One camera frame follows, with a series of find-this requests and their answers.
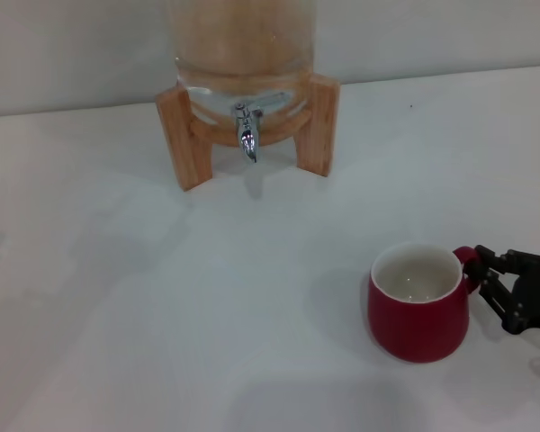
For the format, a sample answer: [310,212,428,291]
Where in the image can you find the wooden dispenser stand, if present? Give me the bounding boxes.
[156,74,342,193]

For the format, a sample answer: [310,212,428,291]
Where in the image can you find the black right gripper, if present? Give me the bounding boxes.
[465,245,540,335]

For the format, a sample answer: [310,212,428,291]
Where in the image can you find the clear glass water dispenser jar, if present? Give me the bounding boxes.
[166,0,319,131]

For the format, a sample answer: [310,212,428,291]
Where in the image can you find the chrome faucet with lever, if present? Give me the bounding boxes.
[231,91,294,165]

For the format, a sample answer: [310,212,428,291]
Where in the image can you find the red ceramic cup white inside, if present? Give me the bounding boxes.
[366,241,482,364]

